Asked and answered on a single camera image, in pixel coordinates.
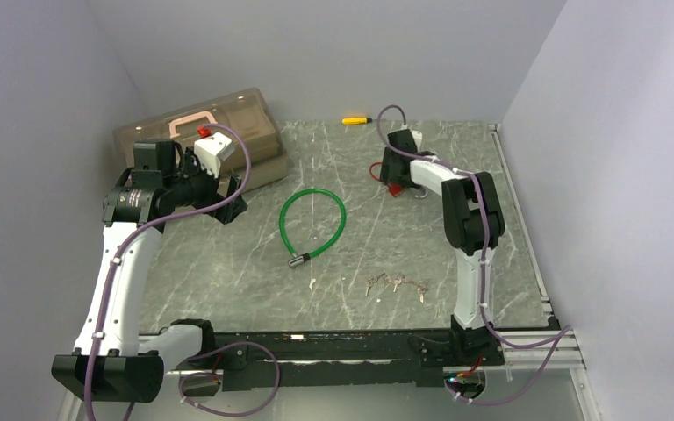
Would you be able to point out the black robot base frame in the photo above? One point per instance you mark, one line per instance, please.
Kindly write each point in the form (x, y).
(422, 357)

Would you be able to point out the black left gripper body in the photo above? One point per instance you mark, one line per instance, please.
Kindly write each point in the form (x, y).
(197, 187)

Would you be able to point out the bunch of small keys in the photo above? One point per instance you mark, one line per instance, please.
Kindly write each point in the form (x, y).
(395, 282)

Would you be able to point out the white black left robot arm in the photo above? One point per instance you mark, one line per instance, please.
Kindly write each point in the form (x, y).
(108, 363)

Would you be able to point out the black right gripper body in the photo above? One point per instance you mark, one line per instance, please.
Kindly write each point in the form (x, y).
(388, 172)

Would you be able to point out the red cable padlock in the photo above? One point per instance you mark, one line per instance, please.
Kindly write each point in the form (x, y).
(393, 189)

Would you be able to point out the yellow handled screwdriver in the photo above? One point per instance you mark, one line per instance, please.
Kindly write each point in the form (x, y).
(356, 121)

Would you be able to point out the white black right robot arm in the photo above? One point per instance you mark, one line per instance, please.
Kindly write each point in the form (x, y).
(473, 224)

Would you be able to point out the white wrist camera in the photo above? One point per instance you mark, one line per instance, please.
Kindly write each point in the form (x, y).
(212, 150)
(417, 137)

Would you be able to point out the brass padlock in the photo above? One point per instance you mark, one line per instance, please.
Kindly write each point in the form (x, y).
(420, 192)

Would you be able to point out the green cable lock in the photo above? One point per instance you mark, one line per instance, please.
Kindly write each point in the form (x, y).
(327, 220)

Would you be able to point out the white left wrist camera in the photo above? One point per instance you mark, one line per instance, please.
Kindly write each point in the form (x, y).
(212, 150)

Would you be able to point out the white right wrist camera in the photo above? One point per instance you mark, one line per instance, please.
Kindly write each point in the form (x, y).
(417, 137)

